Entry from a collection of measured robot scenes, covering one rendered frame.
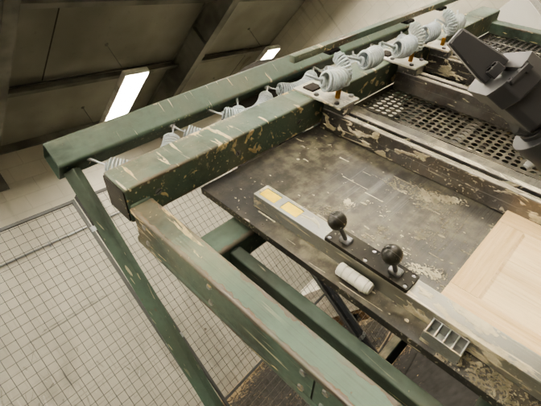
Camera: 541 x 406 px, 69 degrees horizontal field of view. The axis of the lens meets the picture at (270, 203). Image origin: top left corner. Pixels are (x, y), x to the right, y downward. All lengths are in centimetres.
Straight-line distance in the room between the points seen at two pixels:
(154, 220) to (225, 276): 23
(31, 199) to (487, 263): 535
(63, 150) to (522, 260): 130
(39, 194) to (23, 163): 47
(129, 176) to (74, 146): 49
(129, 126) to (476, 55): 120
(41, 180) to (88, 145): 448
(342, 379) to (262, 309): 18
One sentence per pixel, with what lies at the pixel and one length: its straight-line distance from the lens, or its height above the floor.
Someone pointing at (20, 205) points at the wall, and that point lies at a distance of 572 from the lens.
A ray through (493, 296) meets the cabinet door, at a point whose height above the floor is 122.
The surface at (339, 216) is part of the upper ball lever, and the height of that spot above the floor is 153.
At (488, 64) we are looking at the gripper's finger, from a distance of 51.
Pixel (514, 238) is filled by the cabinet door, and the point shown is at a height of 125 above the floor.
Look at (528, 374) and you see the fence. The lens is 81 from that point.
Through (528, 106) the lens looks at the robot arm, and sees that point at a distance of 49.
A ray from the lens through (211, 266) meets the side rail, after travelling 80.
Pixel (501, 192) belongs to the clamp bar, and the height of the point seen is 133.
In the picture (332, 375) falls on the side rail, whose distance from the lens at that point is 68.
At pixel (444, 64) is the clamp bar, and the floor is 172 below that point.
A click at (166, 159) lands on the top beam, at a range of 101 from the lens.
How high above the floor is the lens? 159
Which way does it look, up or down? 2 degrees up
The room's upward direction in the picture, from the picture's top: 34 degrees counter-clockwise
